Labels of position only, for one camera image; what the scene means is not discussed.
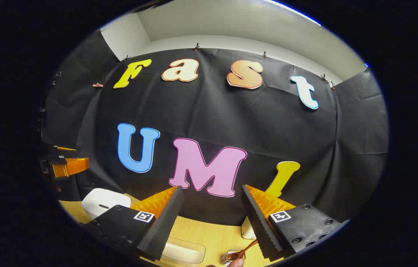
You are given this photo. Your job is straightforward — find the brown wooden spoon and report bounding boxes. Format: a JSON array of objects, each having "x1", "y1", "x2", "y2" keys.
[{"x1": 227, "y1": 239, "x2": 259, "y2": 260}]

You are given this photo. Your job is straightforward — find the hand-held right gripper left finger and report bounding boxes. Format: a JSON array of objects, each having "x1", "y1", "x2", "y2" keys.
[{"x1": 83, "y1": 185, "x2": 184, "y2": 262}]

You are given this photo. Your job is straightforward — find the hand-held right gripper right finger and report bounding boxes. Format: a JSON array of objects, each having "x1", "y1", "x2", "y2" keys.
[{"x1": 241, "y1": 184, "x2": 343, "y2": 260}]

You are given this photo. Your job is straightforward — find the metal wire chopstick holder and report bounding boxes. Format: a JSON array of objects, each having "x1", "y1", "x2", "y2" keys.
[{"x1": 221, "y1": 250, "x2": 246, "y2": 266}]

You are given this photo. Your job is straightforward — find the white toaster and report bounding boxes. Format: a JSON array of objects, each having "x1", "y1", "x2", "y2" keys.
[{"x1": 241, "y1": 217, "x2": 257, "y2": 240}]

